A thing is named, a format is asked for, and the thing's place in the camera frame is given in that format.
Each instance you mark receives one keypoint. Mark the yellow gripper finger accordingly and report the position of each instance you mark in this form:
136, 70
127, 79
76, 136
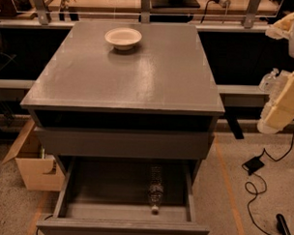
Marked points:
281, 29
278, 112

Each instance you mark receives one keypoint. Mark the clear plastic water bottle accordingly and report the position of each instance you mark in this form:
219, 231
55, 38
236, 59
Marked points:
155, 190

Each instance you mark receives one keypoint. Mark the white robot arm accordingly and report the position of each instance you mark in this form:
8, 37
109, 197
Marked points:
278, 112

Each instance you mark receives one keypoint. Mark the grey drawer cabinet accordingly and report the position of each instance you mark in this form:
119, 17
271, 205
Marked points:
163, 84

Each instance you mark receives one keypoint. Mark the open grey middle drawer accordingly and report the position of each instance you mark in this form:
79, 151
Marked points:
110, 197

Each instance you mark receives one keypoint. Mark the grey closed top drawer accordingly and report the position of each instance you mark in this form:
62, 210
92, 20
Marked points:
149, 145

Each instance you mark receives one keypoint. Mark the black power adapter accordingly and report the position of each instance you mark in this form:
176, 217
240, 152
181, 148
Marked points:
253, 165

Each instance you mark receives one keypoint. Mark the black cylindrical object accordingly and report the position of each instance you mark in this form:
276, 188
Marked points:
282, 225

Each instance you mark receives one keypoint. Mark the white bowl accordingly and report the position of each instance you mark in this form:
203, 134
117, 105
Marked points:
123, 38

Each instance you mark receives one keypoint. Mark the cardboard box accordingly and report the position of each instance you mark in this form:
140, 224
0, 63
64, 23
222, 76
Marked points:
39, 170

